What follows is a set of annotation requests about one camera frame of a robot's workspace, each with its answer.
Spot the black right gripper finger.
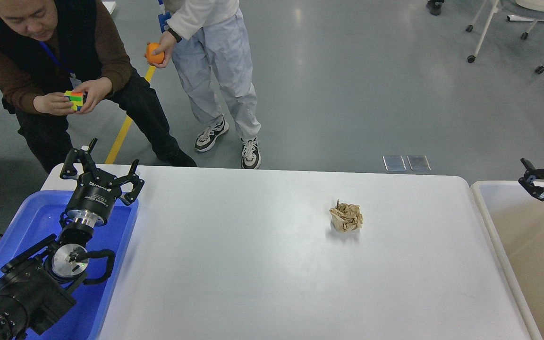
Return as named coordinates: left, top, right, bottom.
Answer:
left=518, top=158, right=544, bottom=202

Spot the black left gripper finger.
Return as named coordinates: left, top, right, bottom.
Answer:
left=110, top=159, right=145, bottom=206
left=60, top=138, right=98, bottom=180

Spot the orange fruit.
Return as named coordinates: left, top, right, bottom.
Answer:
left=145, top=42, right=165, bottom=64

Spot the floor metal plate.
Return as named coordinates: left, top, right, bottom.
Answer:
left=407, top=155, right=431, bottom=171
left=382, top=155, right=407, bottom=172

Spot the colourful puzzle cube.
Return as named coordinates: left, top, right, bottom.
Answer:
left=64, top=90, right=87, bottom=112

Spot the person in black trousers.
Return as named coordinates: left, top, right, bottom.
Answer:
left=426, top=0, right=445, bottom=17

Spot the man in brown sweater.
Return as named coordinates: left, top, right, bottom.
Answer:
left=0, top=0, right=196, bottom=172

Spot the crumpled brown paper ball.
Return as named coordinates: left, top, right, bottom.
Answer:
left=330, top=200, right=363, bottom=234

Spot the right floor metal plate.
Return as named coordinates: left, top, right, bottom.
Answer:
left=407, top=155, right=431, bottom=171

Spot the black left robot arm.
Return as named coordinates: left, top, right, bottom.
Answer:
left=0, top=138, right=145, bottom=340

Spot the white plastic bin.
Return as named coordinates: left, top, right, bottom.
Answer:
left=471, top=181, right=544, bottom=340

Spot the white rolling chair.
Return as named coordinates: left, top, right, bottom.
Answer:
left=466, top=0, right=544, bottom=75

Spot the blue plastic bin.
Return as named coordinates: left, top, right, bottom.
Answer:
left=0, top=191, right=139, bottom=340

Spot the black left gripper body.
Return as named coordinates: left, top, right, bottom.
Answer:
left=65, top=170, right=121, bottom=227

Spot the left floor metal plate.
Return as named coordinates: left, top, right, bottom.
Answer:
left=382, top=155, right=407, bottom=172

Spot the person in white clothes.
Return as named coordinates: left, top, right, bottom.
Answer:
left=155, top=0, right=262, bottom=170

